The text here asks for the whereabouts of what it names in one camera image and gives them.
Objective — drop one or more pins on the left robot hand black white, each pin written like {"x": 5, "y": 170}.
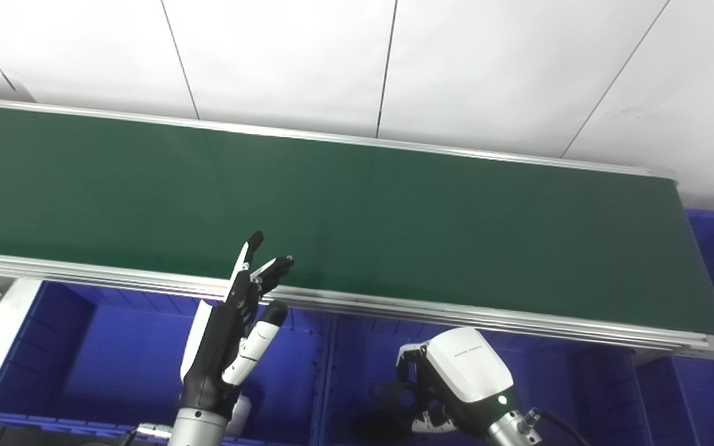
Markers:
{"x": 211, "y": 359}

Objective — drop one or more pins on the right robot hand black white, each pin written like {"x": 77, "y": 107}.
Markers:
{"x": 465, "y": 371}

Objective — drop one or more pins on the black bracket part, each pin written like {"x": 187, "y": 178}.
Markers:
{"x": 394, "y": 396}

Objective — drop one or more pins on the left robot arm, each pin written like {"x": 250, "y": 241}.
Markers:
{"x": 199, "y": 430}

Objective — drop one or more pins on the white block part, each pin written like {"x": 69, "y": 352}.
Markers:
{"x": 243, "y": 418}

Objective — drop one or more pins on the green conveyor belt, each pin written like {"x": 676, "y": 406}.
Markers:
{"x": 394, "y": 310}
{"x": 357, "y": 217}

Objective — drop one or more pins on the black part in bin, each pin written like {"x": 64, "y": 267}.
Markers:
{"x": 372, "y": 428}

